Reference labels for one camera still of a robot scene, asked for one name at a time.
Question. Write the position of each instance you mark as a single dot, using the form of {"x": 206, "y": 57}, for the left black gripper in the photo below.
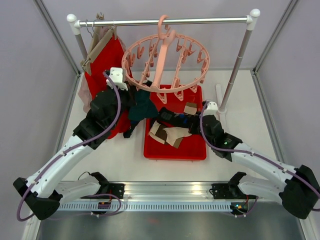
{"x": 131, "y": 102}

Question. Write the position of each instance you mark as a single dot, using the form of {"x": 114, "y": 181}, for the teal christmas sock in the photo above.
{"x": 144, "y": 108}

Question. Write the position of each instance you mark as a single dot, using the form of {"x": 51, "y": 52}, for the pink round clip hanger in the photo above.
{"x": 165, "y": 62}

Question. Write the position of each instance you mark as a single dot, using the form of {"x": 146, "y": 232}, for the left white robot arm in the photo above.
{"x": 44, "y": 191}

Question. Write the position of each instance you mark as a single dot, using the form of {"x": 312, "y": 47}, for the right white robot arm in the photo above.
{"x": 295, "y": 188}

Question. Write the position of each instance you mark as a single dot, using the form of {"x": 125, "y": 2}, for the beige clip hanger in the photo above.
{"x": 100, "y": 37}

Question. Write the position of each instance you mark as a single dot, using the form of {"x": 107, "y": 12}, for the red plastic tray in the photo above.
{"x": 191, "y": 148}

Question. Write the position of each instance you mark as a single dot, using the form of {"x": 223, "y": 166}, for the brown beige striped sock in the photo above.
{"x": 169, "y": 135}

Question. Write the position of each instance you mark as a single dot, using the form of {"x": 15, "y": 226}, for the pink hanging garment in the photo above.
{"x": 83, "y": 92}

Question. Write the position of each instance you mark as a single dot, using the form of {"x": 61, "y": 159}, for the red hanging cloth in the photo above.
{"x": 111, "y": 56}

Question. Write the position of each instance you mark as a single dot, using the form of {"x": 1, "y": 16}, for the metal clothes rack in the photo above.
{"x": 250, "y": 20}

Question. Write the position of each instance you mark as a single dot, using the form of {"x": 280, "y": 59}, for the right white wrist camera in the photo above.
{"x": 210, "y": 108}

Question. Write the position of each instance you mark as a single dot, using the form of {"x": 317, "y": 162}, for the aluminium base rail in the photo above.
{"x": 218, "y": 190}

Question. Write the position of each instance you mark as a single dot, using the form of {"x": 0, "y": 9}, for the white slotted cable duct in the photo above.
{"x": 148, "y": 206}

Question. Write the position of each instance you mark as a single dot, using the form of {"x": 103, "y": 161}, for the aluminium frame post left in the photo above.
{"x": 56, "y": 34}

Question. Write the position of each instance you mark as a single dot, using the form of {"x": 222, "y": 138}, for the aluminium frame post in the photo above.
{"x": 56, "y": 34}
{"x": 275, "y": 34}

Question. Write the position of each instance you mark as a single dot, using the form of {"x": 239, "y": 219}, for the aluminium frame post right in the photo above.
{"x": 275, "y": 34}

